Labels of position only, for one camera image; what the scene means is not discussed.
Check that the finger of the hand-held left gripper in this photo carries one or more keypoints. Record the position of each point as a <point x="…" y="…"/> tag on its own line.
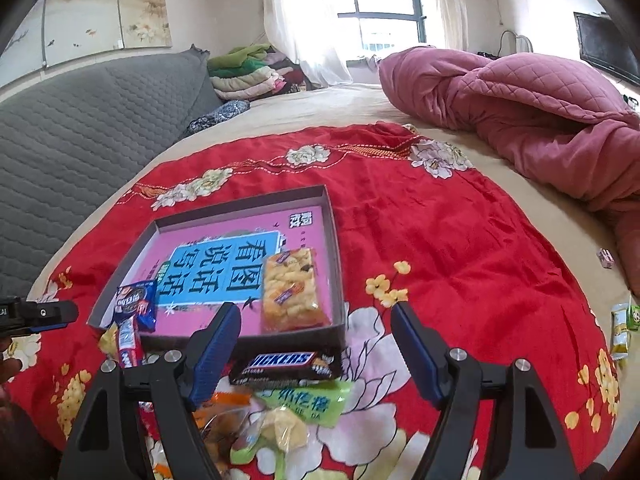
<point x="50" y="312"/>

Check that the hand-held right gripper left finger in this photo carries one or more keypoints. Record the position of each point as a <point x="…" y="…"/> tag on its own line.
<point x="215" y="355"/>

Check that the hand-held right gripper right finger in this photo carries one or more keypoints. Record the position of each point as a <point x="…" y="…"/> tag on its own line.
<point x="417" y="355"/>

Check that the brown chocolate bar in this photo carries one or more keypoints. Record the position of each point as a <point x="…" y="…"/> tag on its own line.
<point x="280" y="362"/>

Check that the orange clear pastry packet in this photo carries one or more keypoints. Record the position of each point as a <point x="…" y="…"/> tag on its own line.
<point x="225" y="425"/>

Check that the blue cookie packet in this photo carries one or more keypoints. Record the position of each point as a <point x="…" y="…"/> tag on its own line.
<point x="136" y="307"/>

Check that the shallow grey cardboard box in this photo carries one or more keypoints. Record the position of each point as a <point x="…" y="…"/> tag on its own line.
<point x="300" y="340"/>

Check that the yellow puffed snack packet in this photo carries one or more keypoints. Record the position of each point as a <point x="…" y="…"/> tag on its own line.
<point x="292" y="290"/>

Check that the person's left hand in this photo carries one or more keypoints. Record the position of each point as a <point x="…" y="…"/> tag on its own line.
<point x="7" y="365"/>

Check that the red white stick packet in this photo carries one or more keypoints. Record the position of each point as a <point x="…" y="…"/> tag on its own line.
<point x="130" y="345"/>

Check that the clear packet with yellow chips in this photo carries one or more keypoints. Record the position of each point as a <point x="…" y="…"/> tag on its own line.
<point x="280" y="430"/>

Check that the green candy packet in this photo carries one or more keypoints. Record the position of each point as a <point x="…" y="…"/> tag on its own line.
<point x="305" y="400"/>

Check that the red floral cloth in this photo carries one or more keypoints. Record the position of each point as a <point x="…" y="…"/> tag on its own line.
<point x="450" y="240"/>

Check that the pink picture book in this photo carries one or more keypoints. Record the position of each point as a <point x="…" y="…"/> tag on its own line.
<point x="322" y="260"/>

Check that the grey quilted headboard cover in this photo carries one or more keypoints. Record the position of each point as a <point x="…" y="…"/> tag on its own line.
<point x="90" y="125"/>

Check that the yellow white snack packet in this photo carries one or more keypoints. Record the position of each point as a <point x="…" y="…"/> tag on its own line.
<point x="620" y="332"/>

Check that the small pink packet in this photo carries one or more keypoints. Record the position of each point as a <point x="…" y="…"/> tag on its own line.
<point x="606" y="258"/>

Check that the small green packet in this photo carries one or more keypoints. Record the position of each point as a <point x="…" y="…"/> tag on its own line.
<point x="635" y="317"/>

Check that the dark patterned cloth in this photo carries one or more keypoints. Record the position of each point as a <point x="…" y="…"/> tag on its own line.
<point x="220" y="115"/>

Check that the beige bed sheet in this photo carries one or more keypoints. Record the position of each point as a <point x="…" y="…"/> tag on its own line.
<point x="340" y="105"/>

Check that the pink quilted blanket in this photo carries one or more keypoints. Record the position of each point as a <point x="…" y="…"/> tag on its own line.
<point x="525" y="110"/>

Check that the stack of folded clothes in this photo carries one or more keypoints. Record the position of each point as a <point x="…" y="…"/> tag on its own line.
<point x="245" y="75"/>

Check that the white metal chair back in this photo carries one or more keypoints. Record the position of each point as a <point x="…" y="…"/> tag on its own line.
<point x="515" y="40"/>

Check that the white sheer curtain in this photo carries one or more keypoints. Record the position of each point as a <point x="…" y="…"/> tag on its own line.
<point x="300" y="20"/>
<point x="447" y="5"/>

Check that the dark framed window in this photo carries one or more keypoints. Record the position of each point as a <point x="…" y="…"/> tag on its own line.
<point x="385" y="0"/>

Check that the black television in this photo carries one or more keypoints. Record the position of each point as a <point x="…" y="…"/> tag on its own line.
<point x="605" y="45"/>

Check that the floral wall painting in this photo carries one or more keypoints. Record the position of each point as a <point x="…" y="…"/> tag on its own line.
<point x="100" y="15"/>

